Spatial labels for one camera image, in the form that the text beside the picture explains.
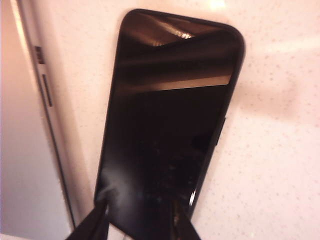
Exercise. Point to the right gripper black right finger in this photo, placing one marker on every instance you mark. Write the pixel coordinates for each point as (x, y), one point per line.
(186, 225)

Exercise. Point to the silver closed laptop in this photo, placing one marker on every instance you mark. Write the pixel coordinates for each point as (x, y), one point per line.
(20, 150)

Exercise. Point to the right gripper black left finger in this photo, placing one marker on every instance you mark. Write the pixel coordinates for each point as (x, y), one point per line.
(92, 225)

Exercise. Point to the black smartphone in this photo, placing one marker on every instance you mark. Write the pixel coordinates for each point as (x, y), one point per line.
(162, 120)

